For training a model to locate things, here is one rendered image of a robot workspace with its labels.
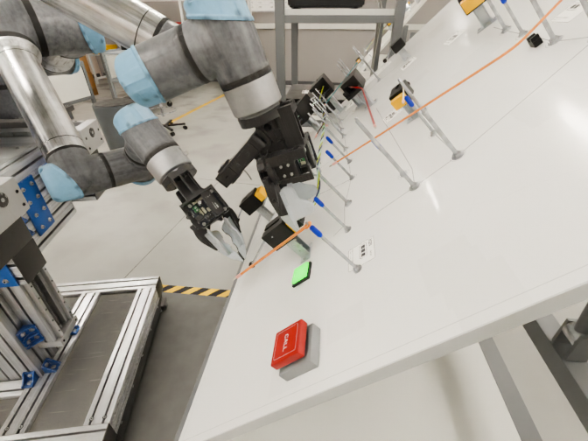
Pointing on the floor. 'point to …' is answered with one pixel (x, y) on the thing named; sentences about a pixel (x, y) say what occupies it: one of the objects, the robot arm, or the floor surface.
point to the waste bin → (105, 109)
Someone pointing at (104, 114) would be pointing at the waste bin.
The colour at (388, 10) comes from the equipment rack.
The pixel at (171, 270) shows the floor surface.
